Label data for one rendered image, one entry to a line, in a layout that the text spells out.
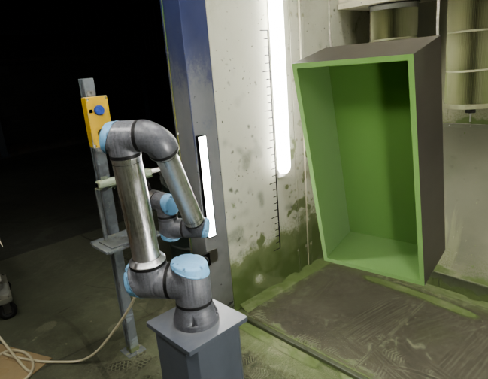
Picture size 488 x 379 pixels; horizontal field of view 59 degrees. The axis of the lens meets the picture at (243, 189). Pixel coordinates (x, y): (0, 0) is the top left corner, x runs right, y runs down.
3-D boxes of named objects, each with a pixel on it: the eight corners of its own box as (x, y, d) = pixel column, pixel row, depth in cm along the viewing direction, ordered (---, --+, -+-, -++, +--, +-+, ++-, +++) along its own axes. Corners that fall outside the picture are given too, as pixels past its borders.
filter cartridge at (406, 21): (415, 113, 346) (419, 1, 321) (419, 121, 313) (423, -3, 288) (368, 116, 357) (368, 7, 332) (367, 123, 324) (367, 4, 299)
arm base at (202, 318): (192, 338, 168) (189, 316, 165) (165, 321, 181) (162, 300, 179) (228, 317, 180) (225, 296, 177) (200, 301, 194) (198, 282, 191)
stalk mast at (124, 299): (134, 345, 272) (88, 77, 226) (139, 350, 268) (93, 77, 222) (126, 350, 268) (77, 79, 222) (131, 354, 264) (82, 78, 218)
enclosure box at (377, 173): (350, 231, 287) (325, 46, 237) (445, 250, 249) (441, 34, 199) (324, 260, 265) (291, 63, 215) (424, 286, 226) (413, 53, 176)
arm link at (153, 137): (171, 110, 152) (213, 222, 202) (138, 112, 154) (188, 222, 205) (163, 133, 145) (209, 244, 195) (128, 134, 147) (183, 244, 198)
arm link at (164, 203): (165, 219, 190) (162, 198, 187) (150, 214, 199) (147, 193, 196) (183, 213, 196) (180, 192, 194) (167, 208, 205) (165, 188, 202)
